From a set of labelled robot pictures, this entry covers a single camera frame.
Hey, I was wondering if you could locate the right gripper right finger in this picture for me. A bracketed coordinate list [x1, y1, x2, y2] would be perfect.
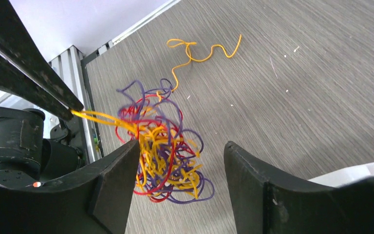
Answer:
[224, 141, 374, 234]

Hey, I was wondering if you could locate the white plastic bin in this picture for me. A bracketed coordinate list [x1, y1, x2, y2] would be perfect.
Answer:
[309, 162, 374, 187]

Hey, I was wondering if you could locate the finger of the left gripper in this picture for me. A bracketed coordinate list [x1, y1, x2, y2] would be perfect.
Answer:
[0, 55, 75, 120]
[0, 0, 84, 111]

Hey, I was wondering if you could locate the loose yellow wire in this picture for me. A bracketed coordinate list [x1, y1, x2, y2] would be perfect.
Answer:
[156, 34, 243, 98]

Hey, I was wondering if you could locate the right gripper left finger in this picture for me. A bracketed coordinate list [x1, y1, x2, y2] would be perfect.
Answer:
[0, 140, 140, 234]

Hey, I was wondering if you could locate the colourful wire bundle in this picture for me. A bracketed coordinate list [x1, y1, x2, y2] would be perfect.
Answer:
[71, 79, 216, 205]

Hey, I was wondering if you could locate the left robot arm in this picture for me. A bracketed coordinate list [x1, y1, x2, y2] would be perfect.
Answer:
[0, 0, 84, 182]

